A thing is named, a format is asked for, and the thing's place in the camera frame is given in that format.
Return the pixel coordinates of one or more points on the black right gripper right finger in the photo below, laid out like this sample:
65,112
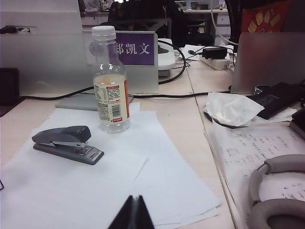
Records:
144,218

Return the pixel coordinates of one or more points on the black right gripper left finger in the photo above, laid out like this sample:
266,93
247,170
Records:
125,218

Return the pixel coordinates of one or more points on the white power strip with adapter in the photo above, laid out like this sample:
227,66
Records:
215,64

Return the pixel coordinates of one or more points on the black laptop power brick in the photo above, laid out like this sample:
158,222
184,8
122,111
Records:
276,102

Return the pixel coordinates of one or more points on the white paper sheet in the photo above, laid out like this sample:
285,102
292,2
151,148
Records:
59,190
178,179

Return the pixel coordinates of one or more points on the grey stapler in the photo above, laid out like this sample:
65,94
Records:
66,140

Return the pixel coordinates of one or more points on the grey over-ear headphones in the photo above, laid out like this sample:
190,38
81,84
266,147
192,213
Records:
256,186

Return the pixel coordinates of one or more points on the handwritten notes paper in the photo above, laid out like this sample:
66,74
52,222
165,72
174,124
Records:
238,148

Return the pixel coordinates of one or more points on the clear plastic drink bottle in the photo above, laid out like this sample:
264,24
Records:
112,100

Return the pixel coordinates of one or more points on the grey flat plate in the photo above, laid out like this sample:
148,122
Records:
76,102

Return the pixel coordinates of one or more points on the white crumpled tissue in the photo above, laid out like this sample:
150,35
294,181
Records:
233,108

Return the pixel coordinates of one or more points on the white rounded device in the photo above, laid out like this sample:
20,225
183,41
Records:
166,59

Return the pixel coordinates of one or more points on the purple white name sign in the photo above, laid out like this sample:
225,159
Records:
135,48

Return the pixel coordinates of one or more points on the black plug-in adapter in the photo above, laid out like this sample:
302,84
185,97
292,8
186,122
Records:
214,53

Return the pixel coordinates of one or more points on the dark grey notebook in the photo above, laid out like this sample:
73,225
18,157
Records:
299,124

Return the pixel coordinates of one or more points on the black office chair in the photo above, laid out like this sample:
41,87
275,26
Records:
143,14

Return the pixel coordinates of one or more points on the white office desk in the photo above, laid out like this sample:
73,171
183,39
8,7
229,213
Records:
205,17

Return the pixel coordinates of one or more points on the large white panel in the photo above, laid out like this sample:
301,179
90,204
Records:
35,14

